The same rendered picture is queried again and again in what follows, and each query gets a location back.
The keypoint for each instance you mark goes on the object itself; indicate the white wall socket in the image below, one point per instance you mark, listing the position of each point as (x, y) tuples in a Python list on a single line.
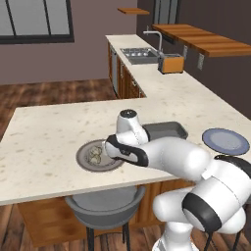
[(200, 61), (185, 51)]

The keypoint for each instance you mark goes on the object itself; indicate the steel sink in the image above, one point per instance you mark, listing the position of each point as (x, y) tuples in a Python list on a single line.
[(139, 55)]

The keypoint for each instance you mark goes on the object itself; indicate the pale dumpling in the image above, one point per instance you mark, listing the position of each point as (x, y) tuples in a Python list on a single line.
[(95, 159), (95, 151)]

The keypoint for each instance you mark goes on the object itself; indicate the wooden base cupboard run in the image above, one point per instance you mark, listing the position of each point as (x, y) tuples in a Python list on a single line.
[(127, 81)]

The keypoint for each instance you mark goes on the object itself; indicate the small wooden wall shelf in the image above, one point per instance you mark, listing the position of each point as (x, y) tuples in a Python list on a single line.
[(134, 11)]

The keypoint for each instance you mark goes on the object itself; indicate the grey bucket seat stool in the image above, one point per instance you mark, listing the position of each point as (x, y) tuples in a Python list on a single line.
[(104, 206)]

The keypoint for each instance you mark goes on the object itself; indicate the steel dishwasher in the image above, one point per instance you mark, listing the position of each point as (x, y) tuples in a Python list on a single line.
[(114, 70)]

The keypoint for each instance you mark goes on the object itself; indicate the blue round plate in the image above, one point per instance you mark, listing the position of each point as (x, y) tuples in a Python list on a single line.
[(225, 141)]

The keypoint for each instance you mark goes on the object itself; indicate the grey round plate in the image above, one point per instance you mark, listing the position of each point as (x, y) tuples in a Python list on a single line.
[(85, 161)]

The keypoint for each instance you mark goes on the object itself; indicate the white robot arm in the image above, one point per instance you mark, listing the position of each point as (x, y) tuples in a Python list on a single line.
[(183, 160)]

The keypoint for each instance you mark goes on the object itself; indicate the large dark frame window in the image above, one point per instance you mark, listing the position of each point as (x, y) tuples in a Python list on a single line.
[(36, 19)]

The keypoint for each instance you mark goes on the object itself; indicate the long wooden wall shelf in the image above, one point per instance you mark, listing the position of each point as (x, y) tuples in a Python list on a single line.
[(206, 39)]

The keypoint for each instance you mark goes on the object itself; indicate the black leg stool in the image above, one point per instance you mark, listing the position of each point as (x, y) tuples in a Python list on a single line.
[(209, 240)]

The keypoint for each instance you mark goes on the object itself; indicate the narrow dark frame window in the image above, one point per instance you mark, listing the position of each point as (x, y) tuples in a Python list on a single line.
[(166, 11)]

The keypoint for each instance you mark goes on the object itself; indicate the orange toaster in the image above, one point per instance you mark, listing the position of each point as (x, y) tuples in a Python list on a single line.
[(171, 64)]

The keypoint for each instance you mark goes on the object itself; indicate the wooden island cabinet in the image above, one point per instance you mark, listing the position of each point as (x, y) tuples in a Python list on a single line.
[(49, 219)]

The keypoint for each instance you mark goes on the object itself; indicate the silver tap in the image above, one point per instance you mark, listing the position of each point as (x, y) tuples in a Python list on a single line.
[(159, 37)]

